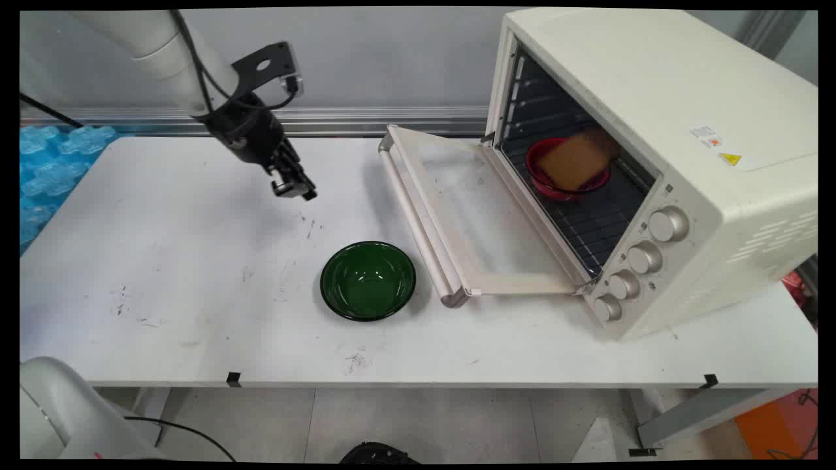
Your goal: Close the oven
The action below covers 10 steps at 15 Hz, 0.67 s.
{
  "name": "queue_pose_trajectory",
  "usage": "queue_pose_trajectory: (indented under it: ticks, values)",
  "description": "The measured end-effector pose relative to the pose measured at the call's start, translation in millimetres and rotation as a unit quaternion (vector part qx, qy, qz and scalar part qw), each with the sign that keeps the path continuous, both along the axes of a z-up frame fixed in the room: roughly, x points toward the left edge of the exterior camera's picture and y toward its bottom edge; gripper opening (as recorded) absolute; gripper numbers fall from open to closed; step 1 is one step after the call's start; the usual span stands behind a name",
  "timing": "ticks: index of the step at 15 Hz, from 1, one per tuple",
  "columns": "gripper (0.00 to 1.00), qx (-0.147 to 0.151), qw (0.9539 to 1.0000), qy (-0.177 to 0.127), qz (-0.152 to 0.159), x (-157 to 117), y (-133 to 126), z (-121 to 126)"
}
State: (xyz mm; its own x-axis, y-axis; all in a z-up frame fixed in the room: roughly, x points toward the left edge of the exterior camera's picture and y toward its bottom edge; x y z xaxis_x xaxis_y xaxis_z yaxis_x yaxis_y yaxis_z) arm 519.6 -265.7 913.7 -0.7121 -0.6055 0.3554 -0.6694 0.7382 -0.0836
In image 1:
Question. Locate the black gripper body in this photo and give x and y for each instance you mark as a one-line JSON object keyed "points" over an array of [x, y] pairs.
{"points": [[251, 130]]}

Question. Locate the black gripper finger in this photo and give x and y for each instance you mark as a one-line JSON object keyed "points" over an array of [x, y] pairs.
{"points": [[287, 186], [302, 173]]}

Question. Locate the cream glass oven door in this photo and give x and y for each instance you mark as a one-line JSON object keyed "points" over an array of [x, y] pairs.
{"points": [[457, 215]]}

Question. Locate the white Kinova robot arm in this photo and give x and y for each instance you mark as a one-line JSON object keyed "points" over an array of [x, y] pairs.
{"points": [[157, 46]]}

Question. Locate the white robot base link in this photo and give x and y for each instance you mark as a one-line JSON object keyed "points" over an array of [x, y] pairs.
{"points": [[59, 411]]}

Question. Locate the dark green bowl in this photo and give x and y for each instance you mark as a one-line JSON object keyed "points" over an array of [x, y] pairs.
{"points": [[368, 281]]}

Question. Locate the blue bubble wrap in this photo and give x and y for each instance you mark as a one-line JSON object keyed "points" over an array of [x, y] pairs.
{"points": [[52, 170]]}

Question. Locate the red bowl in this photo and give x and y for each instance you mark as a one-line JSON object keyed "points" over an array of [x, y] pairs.
{"points": [[539, 176]]}

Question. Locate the grey upright table leg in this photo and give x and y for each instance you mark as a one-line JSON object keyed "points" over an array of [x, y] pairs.
{"points": [[151, 411]]}

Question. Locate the brown bread slice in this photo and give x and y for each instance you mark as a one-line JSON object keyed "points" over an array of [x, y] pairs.
{"points": [[575, 160]]}

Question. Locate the black round floor object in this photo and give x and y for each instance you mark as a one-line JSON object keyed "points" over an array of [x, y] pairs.
{"points": [[379, 454]]}

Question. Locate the largest silver oven knob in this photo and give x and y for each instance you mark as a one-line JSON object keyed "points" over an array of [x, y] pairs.
{"points": [[668, 224]]}

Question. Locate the white label sticker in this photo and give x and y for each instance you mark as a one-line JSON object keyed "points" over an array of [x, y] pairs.
{"points": [[705, 136]]}

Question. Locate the cream toaster oven body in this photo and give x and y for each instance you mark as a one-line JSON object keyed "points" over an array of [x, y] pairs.
{"points": [[718, 98]]}

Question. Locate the yellow warning sticker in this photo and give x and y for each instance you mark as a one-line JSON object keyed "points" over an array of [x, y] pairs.
{"points": [[730, 159]]}

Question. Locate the grey slanted table leg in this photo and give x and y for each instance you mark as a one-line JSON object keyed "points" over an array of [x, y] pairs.
{"points": [[699, 414]]}

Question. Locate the red object behind table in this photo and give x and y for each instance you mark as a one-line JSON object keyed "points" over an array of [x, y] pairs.
{"points": [[795, 290]]}

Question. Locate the orange floor object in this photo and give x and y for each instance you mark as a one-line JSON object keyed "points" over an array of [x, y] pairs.
{"points": [[777, 427]]}

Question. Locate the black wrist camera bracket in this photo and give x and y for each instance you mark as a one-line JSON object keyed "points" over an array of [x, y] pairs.
{"points": [[264, 65]]}

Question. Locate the aluminium wall rail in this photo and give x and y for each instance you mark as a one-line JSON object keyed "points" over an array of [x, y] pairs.
{"points": [[359, 121]]}

